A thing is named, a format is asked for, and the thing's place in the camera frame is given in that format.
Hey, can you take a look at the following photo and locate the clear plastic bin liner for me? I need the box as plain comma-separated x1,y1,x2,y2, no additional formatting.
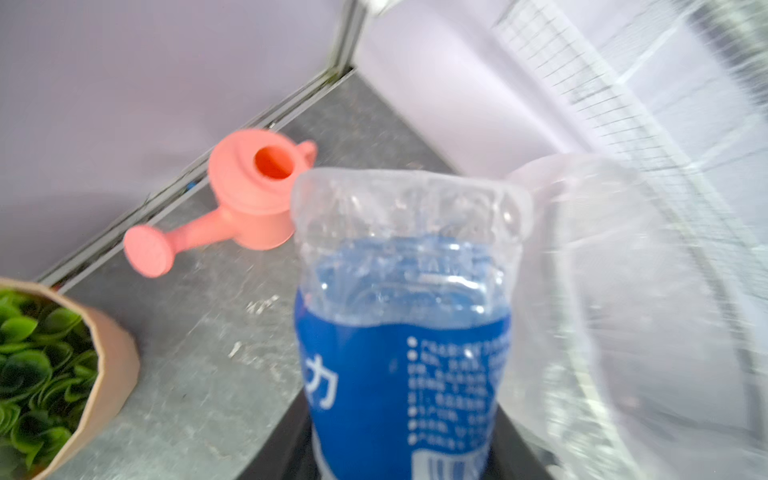
499,154,767,479

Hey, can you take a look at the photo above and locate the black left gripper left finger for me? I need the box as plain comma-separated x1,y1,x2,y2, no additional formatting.
237,393,318,480

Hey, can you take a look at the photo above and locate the blue label water bottle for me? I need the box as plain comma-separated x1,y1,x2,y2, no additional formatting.
291,168,533,479

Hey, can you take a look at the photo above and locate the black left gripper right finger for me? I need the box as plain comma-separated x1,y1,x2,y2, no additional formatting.
488,407,552,480

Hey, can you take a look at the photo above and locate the white wire wall shelf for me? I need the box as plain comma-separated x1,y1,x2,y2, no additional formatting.
494,1,767,298

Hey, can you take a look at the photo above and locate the potted green plant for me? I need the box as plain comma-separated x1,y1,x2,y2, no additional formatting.
1,279,140,479

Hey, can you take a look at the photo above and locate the pink plastic watering can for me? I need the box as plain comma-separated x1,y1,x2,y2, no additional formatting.
123,129,318,278

